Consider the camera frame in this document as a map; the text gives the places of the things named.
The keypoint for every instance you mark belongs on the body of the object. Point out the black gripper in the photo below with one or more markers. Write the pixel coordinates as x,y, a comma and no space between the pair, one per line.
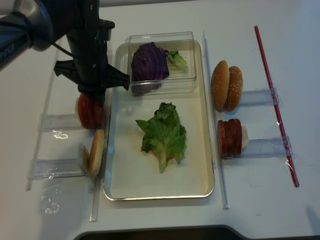
89,68

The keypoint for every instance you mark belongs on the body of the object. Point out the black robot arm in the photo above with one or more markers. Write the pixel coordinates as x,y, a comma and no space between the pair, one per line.
73,27

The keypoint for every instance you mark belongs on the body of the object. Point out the tomato slice stack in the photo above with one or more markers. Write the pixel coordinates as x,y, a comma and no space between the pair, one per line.
89,114

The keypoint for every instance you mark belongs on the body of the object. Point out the bread slice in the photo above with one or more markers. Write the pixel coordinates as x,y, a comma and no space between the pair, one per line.
96,153

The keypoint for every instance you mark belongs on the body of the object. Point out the green lettuce leaf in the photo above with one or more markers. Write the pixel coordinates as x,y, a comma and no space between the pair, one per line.
164,135

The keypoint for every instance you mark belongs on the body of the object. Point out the small lettuce piece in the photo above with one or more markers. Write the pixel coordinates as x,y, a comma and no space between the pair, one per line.
176,59

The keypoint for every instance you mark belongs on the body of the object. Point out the front meat patty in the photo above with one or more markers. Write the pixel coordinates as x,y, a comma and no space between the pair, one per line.
222,138

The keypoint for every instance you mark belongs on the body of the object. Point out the meat patty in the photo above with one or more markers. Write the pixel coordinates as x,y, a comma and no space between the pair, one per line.
222,138
229,138
236,128

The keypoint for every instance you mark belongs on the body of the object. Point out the middle meat patty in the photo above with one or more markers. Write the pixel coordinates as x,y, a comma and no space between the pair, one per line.
229,138

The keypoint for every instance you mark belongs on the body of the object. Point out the rear meat patty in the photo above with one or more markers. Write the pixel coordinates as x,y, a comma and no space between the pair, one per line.
236,128

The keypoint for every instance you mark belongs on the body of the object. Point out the white pusher behind patties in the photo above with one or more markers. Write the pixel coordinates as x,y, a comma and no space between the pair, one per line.
244,137

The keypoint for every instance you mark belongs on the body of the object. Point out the purple cabbage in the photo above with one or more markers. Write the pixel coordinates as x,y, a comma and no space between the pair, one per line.
148,64

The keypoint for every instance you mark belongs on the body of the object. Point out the clear plastic container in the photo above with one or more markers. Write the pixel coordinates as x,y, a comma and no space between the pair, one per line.
178,81

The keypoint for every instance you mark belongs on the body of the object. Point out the silver metal tray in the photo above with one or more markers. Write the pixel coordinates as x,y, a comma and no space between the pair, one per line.
131,174

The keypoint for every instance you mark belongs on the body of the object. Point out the plain burger bun half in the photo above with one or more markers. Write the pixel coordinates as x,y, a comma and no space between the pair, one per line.
220,84

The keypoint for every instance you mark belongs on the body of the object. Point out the sesame burger bun half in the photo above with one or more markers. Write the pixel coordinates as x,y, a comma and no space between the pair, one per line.
235,89

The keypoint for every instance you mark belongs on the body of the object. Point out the red plastic strip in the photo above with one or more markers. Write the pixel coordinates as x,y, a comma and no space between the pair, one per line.
275,105

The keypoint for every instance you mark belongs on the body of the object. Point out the black monitor edge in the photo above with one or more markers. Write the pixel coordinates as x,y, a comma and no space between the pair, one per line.
184,233

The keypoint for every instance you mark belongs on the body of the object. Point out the clear left guide rail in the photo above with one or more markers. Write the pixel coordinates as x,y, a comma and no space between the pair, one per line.
98,181

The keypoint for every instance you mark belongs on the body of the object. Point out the clear guide rail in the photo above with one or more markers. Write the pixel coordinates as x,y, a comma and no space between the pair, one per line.
98,181
219,164

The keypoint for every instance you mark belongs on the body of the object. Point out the clear bread dispenser rail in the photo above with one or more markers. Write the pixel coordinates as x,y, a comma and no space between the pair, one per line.
41,169

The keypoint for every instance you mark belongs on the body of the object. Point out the clear right guide rail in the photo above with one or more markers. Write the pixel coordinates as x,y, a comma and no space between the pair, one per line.
219,164

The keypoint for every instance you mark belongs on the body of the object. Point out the clear bun dispenser rail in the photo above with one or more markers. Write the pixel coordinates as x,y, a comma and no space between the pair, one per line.
263,97

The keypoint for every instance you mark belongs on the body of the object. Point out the clear patty dispenser rail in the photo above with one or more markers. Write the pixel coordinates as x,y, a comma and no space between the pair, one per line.
264,148

